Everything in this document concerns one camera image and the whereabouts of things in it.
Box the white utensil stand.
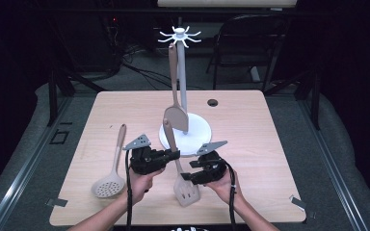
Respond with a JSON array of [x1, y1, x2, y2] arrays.
[[157, 25, 213, 158]]

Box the grey tape piece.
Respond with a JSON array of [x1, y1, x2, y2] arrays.
[[288, 193, 308, 212], [45, 197, 69, 208]]

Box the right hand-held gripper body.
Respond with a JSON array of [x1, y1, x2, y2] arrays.
[[190, 140, 229, 186]]

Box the beige skimmer spoon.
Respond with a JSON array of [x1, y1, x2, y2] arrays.
[[91, 123, 128, 199]]

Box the black metal frame leg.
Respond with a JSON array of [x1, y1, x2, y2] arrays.
[[46, 68, 106, 128], [263, 68, 323, 131]]

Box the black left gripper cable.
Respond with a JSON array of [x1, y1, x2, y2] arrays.
[[124, 148, 135, 231]]

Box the black folding chair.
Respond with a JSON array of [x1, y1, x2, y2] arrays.
[[205, 13, 291, 94]]

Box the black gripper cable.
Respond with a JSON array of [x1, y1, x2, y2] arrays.
[[223, 159, 239, 231], [124, 148, 135, 231]]

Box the white object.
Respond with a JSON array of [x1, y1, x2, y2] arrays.
[[171, 226, 207, 231]]

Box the aluminium rail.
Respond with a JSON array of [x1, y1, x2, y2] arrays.
[[0, 95, 75, 231], [297, 95, 370, 231]]

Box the person's right hand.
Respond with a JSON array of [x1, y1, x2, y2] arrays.
[[203, 167, 248, 207]]

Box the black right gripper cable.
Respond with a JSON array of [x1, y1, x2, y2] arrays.
[[223, 159, 239, 231]]

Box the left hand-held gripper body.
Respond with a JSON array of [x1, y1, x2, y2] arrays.
[[122, 134, 174, 176]]

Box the beige slotted spatula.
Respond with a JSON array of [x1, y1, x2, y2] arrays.
[[162, 117, 202, 208]]

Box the black floor cables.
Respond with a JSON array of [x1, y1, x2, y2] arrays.
[[121, 44, 181, 91]]

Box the beige solid spatula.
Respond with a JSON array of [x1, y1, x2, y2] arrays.
[[163, 42, 190, 134]]

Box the person's left hand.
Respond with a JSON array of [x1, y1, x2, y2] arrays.
[[124, 167, 167, 206]]

